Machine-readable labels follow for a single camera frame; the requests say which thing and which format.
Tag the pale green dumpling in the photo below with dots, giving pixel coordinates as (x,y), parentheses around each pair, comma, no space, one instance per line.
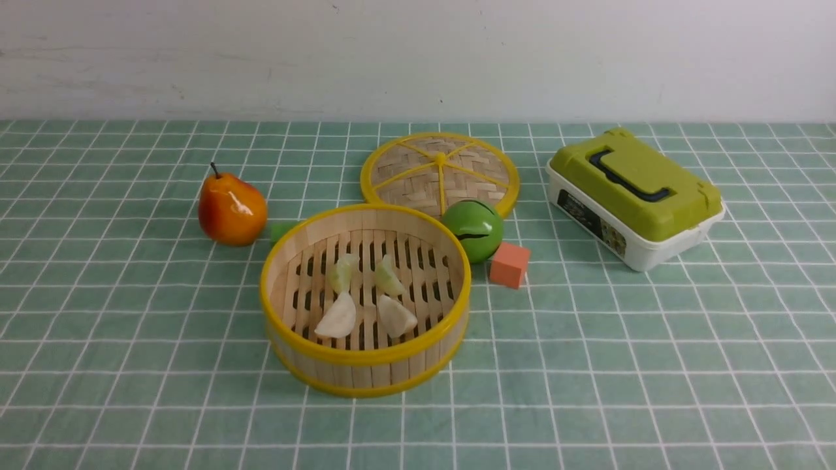
(342,272)
(387,279)

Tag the white dumpling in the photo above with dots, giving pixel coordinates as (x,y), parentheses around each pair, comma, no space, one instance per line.
(394,317)
(339,319)

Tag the woven bamboo steamer lid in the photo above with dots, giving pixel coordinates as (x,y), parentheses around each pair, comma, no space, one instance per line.
(429,171)

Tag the bamboo steamer tray yellow rim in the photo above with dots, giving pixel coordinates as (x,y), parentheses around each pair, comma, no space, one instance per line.
(295,292)

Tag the green round toy ball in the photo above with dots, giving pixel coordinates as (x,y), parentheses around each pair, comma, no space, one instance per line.
(477,226)

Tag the orange foam cube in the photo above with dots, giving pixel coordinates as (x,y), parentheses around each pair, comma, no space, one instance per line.
(508,265)

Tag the small green block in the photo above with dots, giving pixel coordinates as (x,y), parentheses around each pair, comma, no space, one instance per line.
(279,229)

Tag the orange red toy pear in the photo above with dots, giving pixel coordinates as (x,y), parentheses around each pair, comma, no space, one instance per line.
(231,211)

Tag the green white lidded box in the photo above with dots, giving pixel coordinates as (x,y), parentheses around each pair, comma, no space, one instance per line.
(641,205)

